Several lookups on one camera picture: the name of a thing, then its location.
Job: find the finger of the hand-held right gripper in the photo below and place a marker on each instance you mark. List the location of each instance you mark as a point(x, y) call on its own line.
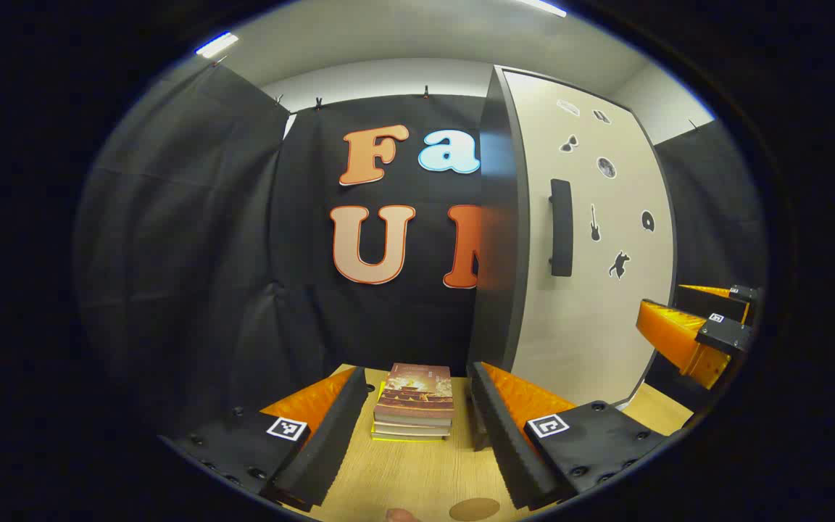
point(678, 341)
point(715, 301)

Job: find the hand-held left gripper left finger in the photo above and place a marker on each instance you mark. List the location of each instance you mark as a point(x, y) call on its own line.
point(330, 442)

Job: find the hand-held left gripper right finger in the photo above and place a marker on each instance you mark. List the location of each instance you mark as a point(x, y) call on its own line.
point(504, 442)

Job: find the round brown coaster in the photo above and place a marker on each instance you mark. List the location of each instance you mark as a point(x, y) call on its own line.
point(474, 509)

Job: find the white cabinet door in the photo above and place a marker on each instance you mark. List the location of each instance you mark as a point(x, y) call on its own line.
point(606, 326)

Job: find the grey cabinet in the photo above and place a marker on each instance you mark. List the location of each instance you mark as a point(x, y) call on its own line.
point(497, 254)

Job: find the yellow edged book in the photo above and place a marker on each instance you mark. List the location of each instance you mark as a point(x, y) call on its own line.
point(406, 436)

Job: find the thick plain book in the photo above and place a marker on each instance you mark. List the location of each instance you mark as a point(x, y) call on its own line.
point(410, 428)

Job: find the brown cover book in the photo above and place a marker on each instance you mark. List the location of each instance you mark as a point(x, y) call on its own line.
point(417, 391)

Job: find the black backdrop cloth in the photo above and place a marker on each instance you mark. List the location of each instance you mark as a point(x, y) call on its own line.
point(207, 254)

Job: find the ceiling light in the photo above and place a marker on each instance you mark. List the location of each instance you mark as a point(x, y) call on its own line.
point(544, 7)
point(216, 44)

